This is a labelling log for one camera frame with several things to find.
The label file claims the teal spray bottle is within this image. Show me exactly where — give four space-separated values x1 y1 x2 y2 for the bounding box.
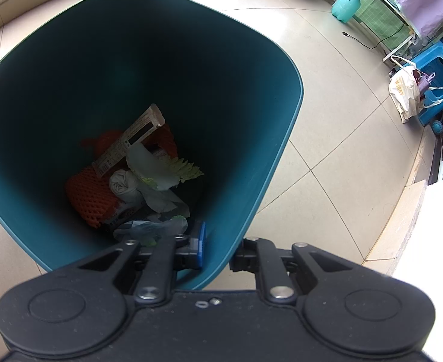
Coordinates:
331 0 361 23

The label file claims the white metal drying rack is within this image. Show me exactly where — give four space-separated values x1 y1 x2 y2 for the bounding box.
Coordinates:
337 0 426 65

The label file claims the white green leaf wrapper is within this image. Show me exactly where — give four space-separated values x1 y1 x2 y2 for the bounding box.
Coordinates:
125 143 205 212

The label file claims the small pink barcode wrapper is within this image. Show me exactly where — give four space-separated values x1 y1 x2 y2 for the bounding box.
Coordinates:
92 104 165 178

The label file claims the white pink tissue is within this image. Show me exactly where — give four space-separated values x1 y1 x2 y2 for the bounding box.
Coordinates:
109 170 141 204

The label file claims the grey green plastic package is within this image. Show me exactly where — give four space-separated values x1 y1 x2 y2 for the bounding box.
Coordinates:
113 215 188 247

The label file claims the black power cable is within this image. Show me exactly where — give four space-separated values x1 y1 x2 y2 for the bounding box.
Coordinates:
342 18 414 51

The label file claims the green hanging cloth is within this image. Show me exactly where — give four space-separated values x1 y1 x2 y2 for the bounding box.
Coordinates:
355 0 413 48

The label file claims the cream tote bag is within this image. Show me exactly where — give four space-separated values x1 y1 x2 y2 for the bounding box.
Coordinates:
388 56 422 124

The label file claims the orange foam fruit net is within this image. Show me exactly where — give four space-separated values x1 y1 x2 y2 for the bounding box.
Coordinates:
66 166 121 228

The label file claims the red plastic bag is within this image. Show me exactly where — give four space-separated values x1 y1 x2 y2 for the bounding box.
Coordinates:
80 124 178 158

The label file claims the blue plastic stool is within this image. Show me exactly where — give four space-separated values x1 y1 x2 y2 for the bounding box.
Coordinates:
409 29 443 128

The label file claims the small blue ball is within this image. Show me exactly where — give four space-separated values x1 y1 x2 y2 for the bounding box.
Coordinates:
432 120 443 136

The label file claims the light blue plastic bag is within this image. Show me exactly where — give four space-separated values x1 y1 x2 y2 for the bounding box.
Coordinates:
423 87 443 110

